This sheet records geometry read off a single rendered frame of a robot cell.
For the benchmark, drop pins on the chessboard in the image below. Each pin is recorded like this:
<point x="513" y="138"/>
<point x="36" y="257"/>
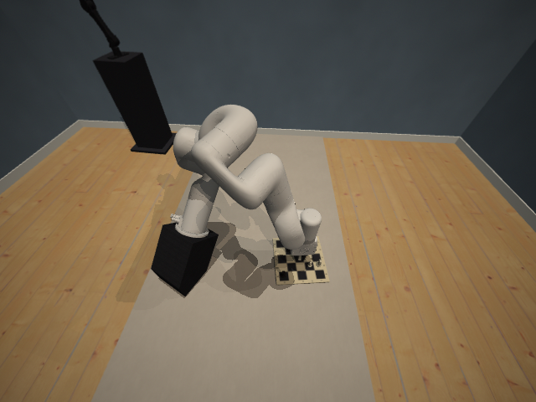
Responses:
<point x="297" y="271"/>

